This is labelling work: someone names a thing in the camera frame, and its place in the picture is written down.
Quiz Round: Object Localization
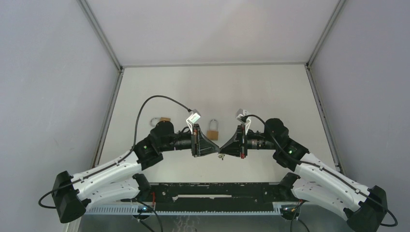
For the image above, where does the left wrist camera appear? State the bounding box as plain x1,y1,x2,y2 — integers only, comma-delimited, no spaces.
186,109,201,134

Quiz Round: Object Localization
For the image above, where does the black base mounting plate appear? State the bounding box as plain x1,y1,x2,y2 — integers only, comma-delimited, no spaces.
143,182,300,213

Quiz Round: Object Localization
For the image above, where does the long shackle brass padlock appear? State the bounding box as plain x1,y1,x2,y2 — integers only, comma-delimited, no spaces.
206,119,219,141

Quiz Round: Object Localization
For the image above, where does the black camera cable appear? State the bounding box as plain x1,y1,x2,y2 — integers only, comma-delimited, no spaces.
243,115,398,228
38,95,193,209

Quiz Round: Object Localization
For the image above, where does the black right camera cable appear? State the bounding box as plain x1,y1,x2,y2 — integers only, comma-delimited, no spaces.
243,115,398,228

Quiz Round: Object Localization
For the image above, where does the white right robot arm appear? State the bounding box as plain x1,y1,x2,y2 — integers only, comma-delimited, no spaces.
220,118,388,232

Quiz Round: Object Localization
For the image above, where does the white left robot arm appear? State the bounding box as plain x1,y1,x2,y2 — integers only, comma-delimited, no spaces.
51,121,220,223

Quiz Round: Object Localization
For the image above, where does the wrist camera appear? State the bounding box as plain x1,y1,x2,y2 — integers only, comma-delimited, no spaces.
235,108,251,135
186,109,201,134

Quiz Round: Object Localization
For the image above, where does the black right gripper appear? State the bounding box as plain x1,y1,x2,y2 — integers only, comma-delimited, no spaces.
219,124,278,160

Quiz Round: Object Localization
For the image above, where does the white slotted cable duct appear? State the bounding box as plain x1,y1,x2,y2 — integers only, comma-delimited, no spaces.
84,204,282,216

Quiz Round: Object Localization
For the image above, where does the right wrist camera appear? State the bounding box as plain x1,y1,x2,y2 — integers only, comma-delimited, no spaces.
235,108,251,135

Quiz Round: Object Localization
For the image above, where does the short shackle brass padlock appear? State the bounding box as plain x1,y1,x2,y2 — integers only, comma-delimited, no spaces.
149,117,171,127

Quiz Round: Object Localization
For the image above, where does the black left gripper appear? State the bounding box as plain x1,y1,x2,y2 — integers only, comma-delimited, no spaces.
160,124,220,158

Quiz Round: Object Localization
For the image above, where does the black left camera cable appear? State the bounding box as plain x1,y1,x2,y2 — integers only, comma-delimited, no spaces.
38,95,193,209

